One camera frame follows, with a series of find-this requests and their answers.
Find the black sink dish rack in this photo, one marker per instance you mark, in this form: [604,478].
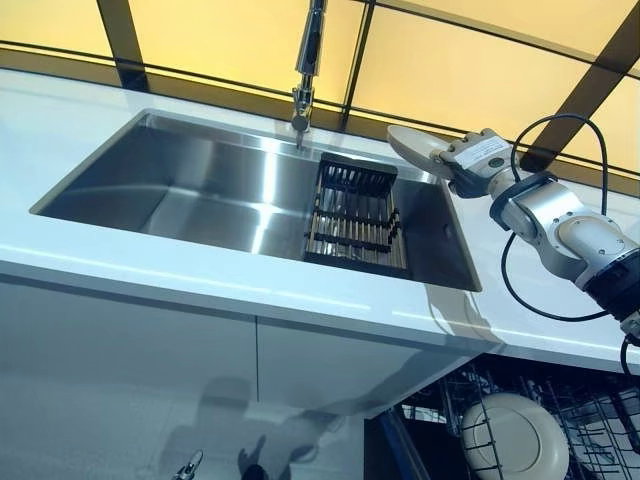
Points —
[350,215]

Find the white cabinet door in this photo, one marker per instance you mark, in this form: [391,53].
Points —
[125,360]
[340,365]

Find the stainless steel sink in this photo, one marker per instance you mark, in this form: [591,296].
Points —
[200,200]

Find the cream round plate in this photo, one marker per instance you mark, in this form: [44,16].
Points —
[520,440]
[410,142]

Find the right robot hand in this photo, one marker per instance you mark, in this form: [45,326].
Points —
[482,152]

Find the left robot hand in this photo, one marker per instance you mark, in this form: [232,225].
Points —
[189,466]

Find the black built-in dishwasher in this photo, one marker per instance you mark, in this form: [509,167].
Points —
[390,450]

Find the chrome kitchen faucet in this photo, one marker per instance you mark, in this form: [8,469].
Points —
[310,60]

